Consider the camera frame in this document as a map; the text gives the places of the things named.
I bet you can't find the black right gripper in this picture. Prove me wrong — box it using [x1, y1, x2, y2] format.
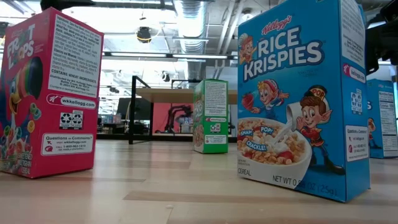
[365, 0, 398, 76]

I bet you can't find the black hanging ceiling camera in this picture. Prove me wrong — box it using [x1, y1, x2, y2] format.
[136, 26, 152, 44]

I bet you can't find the red Froot Loops cereal box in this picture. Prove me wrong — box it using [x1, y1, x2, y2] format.
[0, 6, 105, 179]

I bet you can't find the blue Rice Krispies cereal box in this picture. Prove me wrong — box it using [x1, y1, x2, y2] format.
[236, 0, 371, 203]
[366, 78, 398, 159]

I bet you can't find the wooden shelf black metal frame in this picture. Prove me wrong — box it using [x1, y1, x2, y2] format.
[128, 75, 239, 146]

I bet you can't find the silver ceiling ventilation duct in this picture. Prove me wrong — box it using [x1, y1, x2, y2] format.
[172, 0, 208, 80]

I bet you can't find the green Apple Jacks cereal box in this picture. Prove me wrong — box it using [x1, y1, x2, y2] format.
[192, 78, 229, 154]

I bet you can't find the black computer monitor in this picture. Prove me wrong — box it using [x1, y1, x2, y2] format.
[116, 97, 152, 121]

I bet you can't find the long ceiling light rail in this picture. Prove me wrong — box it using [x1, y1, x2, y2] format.
[102, 51, 239, 62]

